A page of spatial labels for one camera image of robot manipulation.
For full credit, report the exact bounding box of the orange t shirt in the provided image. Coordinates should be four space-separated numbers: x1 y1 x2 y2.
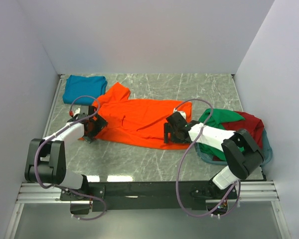
91 83 188 150

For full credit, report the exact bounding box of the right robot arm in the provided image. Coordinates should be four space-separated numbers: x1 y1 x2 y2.
164 111 265 199

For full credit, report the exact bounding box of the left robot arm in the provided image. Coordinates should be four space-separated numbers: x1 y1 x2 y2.
24 106 108 200

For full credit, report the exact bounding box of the green t shirt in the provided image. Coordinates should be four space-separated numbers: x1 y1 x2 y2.
199 109 245 161

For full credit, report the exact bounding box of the folded blue t shirt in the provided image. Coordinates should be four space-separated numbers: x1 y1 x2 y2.
62 75 108 105

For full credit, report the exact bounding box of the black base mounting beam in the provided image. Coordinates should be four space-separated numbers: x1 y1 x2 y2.
60 181 237 215

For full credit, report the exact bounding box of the dark red t shirt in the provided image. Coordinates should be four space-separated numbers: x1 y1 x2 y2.
223 111 265 149

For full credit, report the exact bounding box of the teal plastic basket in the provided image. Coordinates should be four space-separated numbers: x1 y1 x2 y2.
194 130 273 166

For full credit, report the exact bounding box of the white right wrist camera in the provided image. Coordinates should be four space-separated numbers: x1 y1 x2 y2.
173 109 186 119

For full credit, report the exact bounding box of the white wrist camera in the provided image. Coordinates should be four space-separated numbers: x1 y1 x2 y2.
173 109 186 119
69 108 81 118

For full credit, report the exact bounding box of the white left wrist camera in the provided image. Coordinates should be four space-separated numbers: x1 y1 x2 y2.
69 108 81 118

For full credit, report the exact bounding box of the aluminium left side rail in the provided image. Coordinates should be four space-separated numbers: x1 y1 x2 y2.
43 74 65 138

